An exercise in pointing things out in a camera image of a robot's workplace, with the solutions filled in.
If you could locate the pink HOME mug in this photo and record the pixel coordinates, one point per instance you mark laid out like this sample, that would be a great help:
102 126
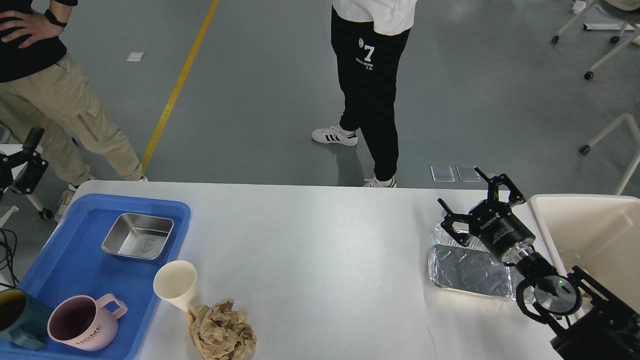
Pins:
86 323

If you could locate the cream paper cup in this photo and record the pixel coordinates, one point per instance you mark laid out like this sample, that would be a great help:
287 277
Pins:
177 283

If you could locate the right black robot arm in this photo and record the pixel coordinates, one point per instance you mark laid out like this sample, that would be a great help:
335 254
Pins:
589 321

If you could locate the crumpled brown paper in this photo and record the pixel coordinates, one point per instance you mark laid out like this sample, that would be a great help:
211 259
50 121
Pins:
219 332

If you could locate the person in black joggers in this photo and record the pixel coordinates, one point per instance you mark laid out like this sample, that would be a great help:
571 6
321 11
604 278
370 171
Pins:
368 38

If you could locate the right floor plate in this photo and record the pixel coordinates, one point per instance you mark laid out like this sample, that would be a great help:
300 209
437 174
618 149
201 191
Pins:
467 173

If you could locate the left floor plate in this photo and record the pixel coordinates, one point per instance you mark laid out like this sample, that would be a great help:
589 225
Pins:
442 174

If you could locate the teal mug in tray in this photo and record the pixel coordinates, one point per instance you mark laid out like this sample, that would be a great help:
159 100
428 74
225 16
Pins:
23 319

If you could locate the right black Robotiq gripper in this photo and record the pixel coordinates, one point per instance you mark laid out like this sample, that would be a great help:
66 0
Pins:
500 230

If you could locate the white side table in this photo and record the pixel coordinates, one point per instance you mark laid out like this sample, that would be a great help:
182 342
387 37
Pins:
43 212

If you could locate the person in khaki trousers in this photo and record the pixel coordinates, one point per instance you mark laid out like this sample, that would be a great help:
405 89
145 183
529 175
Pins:
41 86

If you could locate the floor plate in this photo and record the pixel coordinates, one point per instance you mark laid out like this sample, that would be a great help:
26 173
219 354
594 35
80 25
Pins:
467 173
442 174

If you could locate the aluminium foil tray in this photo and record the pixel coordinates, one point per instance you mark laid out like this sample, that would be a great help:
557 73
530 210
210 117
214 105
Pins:
470 269

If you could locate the blue plastic tray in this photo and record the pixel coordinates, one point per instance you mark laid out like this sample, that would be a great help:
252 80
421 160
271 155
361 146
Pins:
72 263

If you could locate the beige plastic bin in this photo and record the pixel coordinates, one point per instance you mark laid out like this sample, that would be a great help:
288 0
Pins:
600 233

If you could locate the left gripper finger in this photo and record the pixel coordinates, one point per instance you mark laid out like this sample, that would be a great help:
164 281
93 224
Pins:
23 170

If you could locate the square metal tin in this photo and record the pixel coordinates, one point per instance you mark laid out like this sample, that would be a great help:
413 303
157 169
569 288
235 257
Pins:
139 237

